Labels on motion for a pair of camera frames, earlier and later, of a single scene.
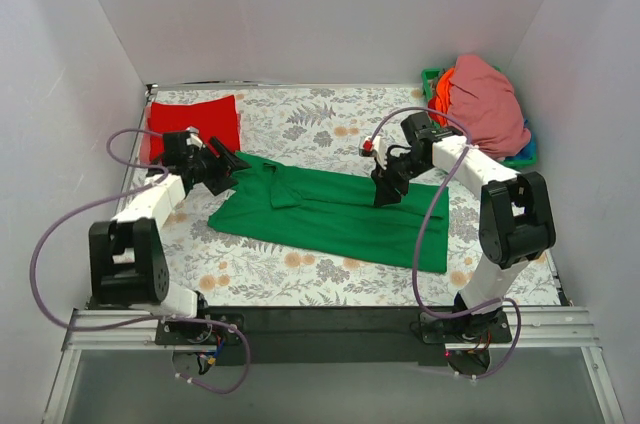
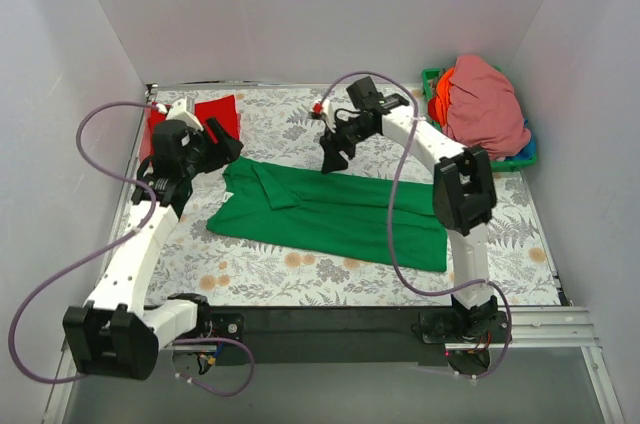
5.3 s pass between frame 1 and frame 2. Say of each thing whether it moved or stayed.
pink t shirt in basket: stayed
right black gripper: moved
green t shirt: stayed
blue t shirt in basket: stayed
